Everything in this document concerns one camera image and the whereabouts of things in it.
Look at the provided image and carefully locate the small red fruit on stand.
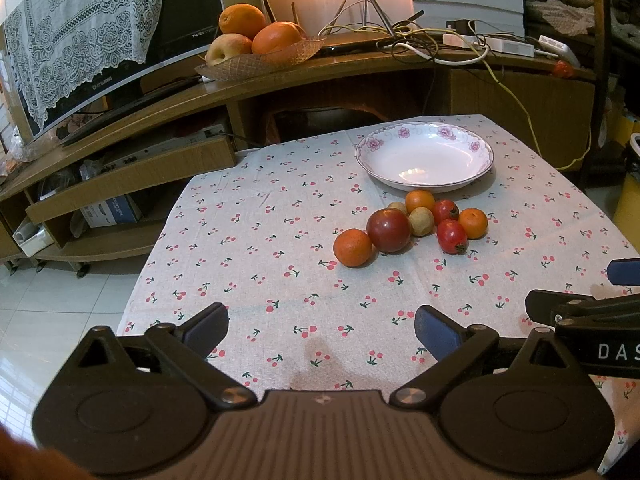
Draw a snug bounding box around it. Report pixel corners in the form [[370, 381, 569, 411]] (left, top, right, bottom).
[[551, 60, 575, 79]]

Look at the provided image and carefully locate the blue white box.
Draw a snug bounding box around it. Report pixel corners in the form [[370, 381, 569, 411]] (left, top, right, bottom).
[[80, 195, 141, 229]]

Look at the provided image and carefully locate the white floral plate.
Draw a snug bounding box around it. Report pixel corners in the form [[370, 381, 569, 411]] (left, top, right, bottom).
[[356, 122, 495, 193]]

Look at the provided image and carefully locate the orange mandarin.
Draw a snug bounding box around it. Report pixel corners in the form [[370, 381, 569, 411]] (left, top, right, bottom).
[[333, 229, 373, 268], [405, 190, 435, 214], [458, 208, 488, 240]]

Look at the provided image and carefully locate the brown kiwi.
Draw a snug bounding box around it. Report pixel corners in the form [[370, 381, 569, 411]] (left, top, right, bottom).
[[408, 206, 435, 237], [387, 202, 408, 216]]

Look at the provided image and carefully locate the cherry print tablecloth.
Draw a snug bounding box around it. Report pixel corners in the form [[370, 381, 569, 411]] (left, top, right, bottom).
[[115, 114, 640, 476]]

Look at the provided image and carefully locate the white power strip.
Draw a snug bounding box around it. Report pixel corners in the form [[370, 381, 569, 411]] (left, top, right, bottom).
[[442, 32, 535, 58]]

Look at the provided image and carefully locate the dark red apple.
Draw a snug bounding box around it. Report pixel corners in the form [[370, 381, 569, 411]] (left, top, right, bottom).
[[367, 208, 411, 252]]

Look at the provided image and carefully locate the large orange top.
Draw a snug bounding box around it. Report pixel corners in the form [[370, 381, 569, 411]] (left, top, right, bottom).
[[218, 3, 267, 40]]

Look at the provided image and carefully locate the red tomato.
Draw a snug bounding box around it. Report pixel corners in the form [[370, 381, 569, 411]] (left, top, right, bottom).
[[436, 219, 469, 255], [432, 200, 460, 226]]

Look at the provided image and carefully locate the yellow peach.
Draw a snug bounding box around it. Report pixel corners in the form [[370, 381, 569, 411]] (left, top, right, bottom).
[[204, 32, 252, 66]]

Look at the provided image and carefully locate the large orange front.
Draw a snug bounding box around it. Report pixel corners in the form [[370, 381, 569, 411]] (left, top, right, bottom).
[[252, 22, 303, 55]]

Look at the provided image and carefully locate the wooden tv stand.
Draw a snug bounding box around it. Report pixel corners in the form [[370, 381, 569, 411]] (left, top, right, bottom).
[[1, 49, 606, 266]]

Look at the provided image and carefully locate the glass fruit basket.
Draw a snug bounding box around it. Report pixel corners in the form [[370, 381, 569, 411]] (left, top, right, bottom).
[[195, 37, 326, 81]]

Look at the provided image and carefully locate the brown kiwi front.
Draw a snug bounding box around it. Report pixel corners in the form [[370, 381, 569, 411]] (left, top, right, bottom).
[[408, 206, 435, 237]]

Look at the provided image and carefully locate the silver set-top box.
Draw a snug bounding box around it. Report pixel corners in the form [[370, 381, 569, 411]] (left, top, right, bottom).
[[101, 122, 228, 174]]

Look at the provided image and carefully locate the white lace cloth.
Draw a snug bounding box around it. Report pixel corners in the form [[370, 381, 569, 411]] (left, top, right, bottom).
[[4, 0, 163, 128]]

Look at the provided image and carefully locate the white cable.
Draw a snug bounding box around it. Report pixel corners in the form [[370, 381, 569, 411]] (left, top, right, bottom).
[[382, 39, 490, 68]]

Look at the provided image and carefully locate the television screen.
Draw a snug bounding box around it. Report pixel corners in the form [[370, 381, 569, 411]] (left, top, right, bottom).
[[14, 0, 266, 148]]

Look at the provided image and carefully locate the yellow trash bin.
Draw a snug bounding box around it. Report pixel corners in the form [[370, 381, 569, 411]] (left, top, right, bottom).
[[612, 131, 640, 254]]

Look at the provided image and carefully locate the yellow cable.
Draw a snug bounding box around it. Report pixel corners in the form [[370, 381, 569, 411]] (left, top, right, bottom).
[[319, 22, 594, 172]]

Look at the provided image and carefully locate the black router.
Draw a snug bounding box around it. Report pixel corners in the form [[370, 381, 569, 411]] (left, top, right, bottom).
[[317, 0, 424, 55]]

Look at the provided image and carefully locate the red tomato back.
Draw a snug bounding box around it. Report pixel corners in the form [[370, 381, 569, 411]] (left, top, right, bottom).
[[432, 200, 460, 226]]

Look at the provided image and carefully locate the brown kiwi back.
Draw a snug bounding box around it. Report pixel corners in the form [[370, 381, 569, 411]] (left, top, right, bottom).
[[387, 202, 408, 216]]

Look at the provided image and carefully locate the red tomato front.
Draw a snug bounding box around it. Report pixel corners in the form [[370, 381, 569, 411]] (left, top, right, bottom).
[[436, 219, 469, 255]]

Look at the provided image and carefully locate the large orange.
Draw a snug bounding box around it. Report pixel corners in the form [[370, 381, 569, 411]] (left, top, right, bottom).
[[218, 3, 267, 40], [252, 22, 303, 55]]

